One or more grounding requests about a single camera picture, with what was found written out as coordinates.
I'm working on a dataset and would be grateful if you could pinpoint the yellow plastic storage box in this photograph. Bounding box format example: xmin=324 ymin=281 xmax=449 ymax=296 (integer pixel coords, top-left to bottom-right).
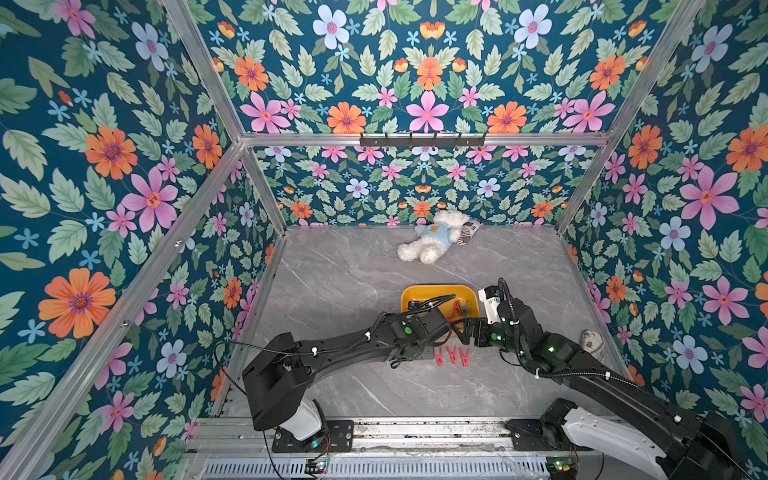
xmin=401 ymin=284 xmax=480 ymax=321

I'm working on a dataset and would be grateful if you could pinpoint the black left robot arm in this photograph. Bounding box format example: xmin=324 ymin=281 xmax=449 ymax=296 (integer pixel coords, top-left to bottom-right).
xmin=234 ymin=294 xmax=455 ymax=443

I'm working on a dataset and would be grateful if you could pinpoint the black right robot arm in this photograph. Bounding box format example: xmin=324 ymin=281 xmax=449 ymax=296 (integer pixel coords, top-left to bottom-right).
xmin=453 ymin=279 xmax=749 ymax=479

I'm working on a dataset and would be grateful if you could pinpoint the white plush teddy bear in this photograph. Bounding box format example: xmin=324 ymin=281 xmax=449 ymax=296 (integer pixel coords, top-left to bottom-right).
xmin=397 ymin=210 xmax=470 ymax=264

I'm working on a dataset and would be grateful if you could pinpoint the flag print pouch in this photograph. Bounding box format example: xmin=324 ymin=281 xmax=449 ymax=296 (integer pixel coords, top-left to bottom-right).
xmin=580 ymin=330 xmax=606 ymax=362

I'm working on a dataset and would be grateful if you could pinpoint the white vent grille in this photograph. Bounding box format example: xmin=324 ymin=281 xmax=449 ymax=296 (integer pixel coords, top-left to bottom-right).
xmin=202 ymin=457 xmax=550 ymax=479

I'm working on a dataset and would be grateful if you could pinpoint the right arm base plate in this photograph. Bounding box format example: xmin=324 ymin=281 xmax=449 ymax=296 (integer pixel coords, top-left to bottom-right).
xmin=503 ymin=419 xmax=571 ymax=451

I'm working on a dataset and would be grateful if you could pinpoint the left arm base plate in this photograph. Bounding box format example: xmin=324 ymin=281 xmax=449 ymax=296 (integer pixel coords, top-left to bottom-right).
xmin=271 ymin=419 xmax=355 ymax=454

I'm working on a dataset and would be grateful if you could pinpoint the black hook rail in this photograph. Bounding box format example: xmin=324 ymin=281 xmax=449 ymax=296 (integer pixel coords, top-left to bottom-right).
xmin=358 ymin=133 xmax=486 ymax=149

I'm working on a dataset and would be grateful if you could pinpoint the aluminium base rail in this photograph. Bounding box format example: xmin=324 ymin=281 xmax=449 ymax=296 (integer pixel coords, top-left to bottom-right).
xmin=179 ymin=415 xmax=679 ymax=457

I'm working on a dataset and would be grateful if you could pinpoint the aluminium corner post right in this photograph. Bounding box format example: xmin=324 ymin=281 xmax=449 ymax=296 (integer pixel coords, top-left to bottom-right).
xmin=556 ymin=0 xmax=707 ymax=239

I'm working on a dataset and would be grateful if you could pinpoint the aluminium corner post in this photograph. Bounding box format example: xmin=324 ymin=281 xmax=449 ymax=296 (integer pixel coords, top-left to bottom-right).
xmin=165 ymin=1 xmax=287 ymax=237
xmin=556 ymin=0 xmax=707 ymax=239

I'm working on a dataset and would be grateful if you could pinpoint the aluminium corner post left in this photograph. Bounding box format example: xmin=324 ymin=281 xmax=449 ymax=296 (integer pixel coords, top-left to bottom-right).
xmin=165 ymin=1 xmax=287 ymax=237

